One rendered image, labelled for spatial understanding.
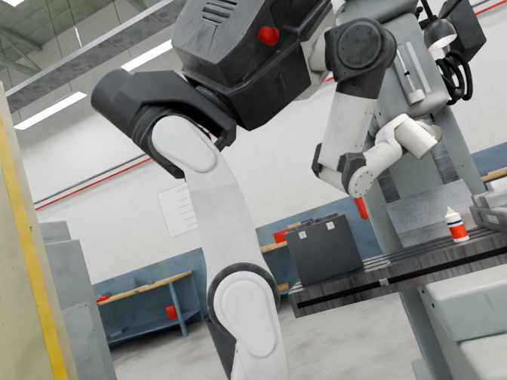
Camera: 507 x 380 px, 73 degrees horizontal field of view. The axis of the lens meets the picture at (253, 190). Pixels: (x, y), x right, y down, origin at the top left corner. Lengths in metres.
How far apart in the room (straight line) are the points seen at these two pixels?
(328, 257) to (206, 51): 0.79
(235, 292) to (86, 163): 6.88
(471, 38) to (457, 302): 0.98
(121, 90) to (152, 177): 5.74
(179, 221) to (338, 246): 5.16
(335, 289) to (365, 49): 0.73
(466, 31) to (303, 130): 4.20
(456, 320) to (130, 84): 0.95
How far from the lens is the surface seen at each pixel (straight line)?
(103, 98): 0.80
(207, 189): 0.67
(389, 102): 1.18
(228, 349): 2.75
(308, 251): 1.20
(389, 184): 1.60
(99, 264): 7.27
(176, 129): 0.70
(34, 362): 1.85
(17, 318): 1.82
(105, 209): 7.10
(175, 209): 6.23
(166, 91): 0.76
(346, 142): 0.76
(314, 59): 0.78
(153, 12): 4.04
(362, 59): 0.70
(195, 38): 0.74
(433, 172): 1.63
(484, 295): 1.05
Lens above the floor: 1.13
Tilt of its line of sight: 7 degrees up
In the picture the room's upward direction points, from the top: 19 degrees counter-clockwise
